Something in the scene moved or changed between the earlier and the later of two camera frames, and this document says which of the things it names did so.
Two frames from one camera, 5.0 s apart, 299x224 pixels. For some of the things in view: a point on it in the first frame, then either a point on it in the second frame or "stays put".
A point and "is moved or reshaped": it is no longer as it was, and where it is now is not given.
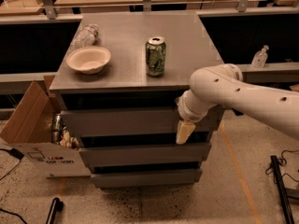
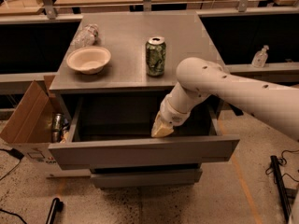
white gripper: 186,113 -> 175,115
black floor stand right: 280,184 stays put
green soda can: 155,50 stays put
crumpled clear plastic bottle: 87,36 stays put
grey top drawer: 131,121 is moved or reshaped
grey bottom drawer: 105,179 stays put
